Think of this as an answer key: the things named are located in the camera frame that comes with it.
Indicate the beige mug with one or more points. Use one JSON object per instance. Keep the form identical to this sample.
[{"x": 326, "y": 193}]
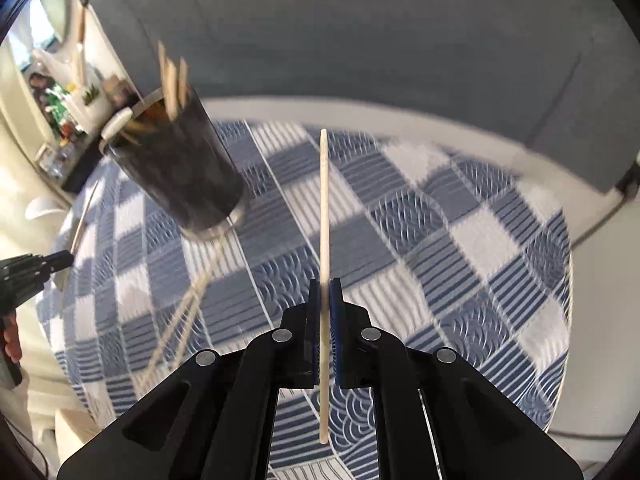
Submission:
[{"x": 116, "y": 124}]

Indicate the pink candle jar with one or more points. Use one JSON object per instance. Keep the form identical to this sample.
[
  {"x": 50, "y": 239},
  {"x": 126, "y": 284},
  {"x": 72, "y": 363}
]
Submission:
[{"x": 116, "y": 87}]

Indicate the black cylindrical cup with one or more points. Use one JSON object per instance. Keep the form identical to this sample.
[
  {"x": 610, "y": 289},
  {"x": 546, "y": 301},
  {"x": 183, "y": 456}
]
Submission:
[{"x": 185, "y": 170}]

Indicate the colourful small shelf items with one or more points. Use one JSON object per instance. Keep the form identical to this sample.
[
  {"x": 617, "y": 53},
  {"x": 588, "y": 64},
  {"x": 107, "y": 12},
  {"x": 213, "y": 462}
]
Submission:
[{"x": 52, "y": 105}]

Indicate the wooden chopstick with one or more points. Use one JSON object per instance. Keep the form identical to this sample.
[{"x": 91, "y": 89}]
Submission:
[
  {"x": 172, "y": 87},
  {"x": 182, "y": 80},
  {"x": 84, "y": 220},
  {"x": 164, "y": 72},
  {"x": 325, "y": 210}
]

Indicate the blue grey sofa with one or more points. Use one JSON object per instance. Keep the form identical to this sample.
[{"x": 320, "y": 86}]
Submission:
[{"x": 350, "y": 35}]

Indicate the blue white patterned tablecloth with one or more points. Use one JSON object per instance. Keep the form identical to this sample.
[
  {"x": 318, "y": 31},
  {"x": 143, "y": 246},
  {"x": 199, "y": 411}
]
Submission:
[{"x": 450, "y": 260}]

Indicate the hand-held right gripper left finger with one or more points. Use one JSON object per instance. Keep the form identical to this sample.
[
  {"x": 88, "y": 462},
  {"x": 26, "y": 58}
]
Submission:
[{"x": 312, "y": 340}]

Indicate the person's left hand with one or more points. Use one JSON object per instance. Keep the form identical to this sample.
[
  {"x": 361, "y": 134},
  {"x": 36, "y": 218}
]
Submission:
[{"x": 12, "y": 337}]

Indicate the pile of wooden chopsticks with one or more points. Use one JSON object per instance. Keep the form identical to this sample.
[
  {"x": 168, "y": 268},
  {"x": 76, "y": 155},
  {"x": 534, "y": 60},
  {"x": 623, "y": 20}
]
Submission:
[{"x": 186, "y": 310}]

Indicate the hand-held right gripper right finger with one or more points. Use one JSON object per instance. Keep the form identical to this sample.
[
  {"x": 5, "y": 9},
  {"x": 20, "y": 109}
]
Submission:
[{"x": 340, "y": 335}]

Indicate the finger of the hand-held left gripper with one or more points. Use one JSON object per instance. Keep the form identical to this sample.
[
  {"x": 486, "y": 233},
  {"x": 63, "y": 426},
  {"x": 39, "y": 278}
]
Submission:
[{"x": 55, "y": 261}]

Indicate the black side shelf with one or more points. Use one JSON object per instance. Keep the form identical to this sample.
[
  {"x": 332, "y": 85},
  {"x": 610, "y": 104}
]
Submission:
[{"x": 82, "y": 170}]

